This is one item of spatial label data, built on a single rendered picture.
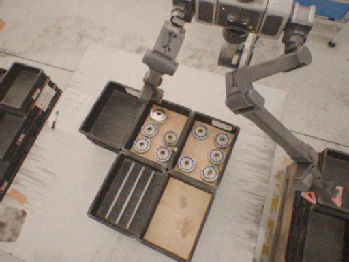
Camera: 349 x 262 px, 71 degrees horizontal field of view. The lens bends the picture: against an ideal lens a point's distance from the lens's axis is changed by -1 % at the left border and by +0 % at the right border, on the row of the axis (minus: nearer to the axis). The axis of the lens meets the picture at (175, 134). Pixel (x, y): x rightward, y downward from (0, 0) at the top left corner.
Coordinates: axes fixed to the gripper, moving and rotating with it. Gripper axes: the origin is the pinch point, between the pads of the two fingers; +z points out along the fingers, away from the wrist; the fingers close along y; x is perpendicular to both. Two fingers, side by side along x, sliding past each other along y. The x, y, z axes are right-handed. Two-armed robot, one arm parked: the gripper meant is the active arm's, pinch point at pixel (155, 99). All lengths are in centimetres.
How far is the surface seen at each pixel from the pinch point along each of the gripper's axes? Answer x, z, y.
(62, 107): -18, 36, -74
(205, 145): -7.2, 23.8, 34.3
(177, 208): -48, 22, 34
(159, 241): -68, 21, 32
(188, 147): -12.1, 23.6, 25.0
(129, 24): 124, 113, -113
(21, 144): -55, 68, -112
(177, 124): -1.0, 24.1, 12.6
